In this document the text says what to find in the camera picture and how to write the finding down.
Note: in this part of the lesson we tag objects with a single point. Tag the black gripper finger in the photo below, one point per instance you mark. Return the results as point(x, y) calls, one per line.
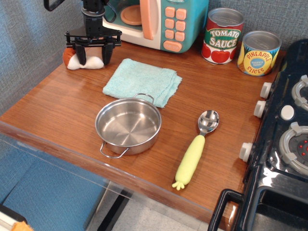
point(81, 55)
point(107, 51)

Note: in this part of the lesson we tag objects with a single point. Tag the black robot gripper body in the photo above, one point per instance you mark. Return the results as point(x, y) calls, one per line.
point(93, 33)

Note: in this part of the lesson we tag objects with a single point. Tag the plush mushroom toy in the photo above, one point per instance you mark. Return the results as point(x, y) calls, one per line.
point(71, 61)

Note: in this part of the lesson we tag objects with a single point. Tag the light blue folded cloth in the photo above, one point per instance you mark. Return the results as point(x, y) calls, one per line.
point(132, 77)

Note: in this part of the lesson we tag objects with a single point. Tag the toy microwave teal and cream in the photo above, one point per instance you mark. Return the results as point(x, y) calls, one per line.
point(167, 25)

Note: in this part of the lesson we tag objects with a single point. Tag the small steel pan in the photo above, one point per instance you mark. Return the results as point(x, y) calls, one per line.
point(128, 126)

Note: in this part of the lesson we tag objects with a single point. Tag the tomato sauce can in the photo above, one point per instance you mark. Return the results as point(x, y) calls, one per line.
point(223, 30)

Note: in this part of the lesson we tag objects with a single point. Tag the pineapple slices can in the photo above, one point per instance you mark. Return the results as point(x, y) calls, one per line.
point(258, 53)

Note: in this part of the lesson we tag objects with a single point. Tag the orange fuzzy object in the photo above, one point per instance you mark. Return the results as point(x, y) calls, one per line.
point(21, 226)

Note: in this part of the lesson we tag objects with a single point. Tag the black toy stove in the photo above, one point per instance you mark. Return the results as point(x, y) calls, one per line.
point(275, 195)

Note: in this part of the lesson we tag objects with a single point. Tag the spoon with yellow handle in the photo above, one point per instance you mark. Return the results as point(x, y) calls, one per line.
point(208, 121)

